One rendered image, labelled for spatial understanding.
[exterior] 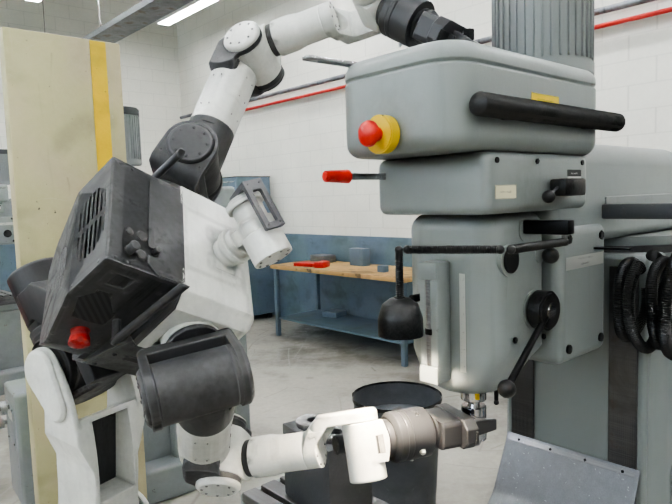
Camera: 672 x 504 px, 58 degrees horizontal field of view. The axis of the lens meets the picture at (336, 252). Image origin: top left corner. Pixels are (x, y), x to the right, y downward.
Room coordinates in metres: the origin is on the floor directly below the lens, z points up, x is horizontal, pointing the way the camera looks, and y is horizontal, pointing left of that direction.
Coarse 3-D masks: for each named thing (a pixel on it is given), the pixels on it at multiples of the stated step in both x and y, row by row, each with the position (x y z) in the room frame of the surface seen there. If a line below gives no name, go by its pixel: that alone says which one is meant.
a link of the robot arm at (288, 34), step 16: (288, 16) 1.24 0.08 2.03; (304, 16) 1.22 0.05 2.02; (272, 32) 1.24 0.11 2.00; (288, 32) 1.23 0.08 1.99; (304, 32) 1.23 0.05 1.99; (320, 32) 1.23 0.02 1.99; (256, 48) 1.21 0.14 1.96; (272, 48) 1.25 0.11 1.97; (288, 48) 1.25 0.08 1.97; (256, 64) 1.23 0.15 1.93; (272, 64) 1.26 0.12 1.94; (272, 80) 1.27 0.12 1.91
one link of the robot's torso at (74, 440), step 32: (32, 352) 1.10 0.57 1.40; (32, 384) 1.10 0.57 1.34; (64, 384) 1.07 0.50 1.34; (128, 384) 1.19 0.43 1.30; (64, 416) 1.06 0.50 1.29; (96, 416) 1.10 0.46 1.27; (128, 416) 1.16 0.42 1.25; (64, 448) 1.09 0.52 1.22; (96, 448) 1.14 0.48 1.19; (128, 448) 1.16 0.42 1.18; (64, 480) 1.12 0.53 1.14; (96, 480) 1.07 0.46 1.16; (128, 480) 1.16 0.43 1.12
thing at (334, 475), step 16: (304, 416) 1.51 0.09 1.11; (288, 432) 1.47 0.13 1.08; (336, 432) 1.42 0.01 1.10; (336, 464) 1.33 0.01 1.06; (288, 480) 1.48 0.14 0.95; (304, 480) 1.41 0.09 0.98; (320, 480) 1.35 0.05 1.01; (336, 480) 1.33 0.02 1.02; (304, 496) 1.41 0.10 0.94; (320, 496) 1.35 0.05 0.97; (336, 496) 1.33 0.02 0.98; (352, 496) 1.35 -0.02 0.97; (368, 496) 1.38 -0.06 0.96
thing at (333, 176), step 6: (324, 174) 1.00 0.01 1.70; (330, 174) 1.00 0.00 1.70; (336, 174) 1.01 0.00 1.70; (342, 174) 1.02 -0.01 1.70; (348, 174) 1.03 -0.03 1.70; (354, 174) 1.04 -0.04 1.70; (360, 174) 1.05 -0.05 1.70; (366, 174) 1.06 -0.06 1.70; (372, 174) 1.07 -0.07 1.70; (378, 174) 1.08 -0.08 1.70; (384, 174) 1.09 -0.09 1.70; (324, 180) 1.01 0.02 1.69; (330, 180) 1.00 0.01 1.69; (336, 180) 1.01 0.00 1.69; (342, 180) 1.02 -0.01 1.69; (348, 180) 1.03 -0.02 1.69
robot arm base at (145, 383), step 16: (208, 336) 0.89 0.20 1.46; (224, 336) 0.90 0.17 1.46; (144, 352) 0.86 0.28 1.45; (160, 352) 0.86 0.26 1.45; (176, 352) 0.87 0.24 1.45; (192, 352) 0.88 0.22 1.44; (240, 352) 0.85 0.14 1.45; (144, 368) 0.81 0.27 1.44; (240, 368) 0.83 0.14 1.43; (144, 384) 0.79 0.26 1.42; (240, 384) 0.83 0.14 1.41; (144, 400) 0.79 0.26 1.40; (144, 416) 0.83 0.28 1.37; (160, 416) 0.79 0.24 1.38
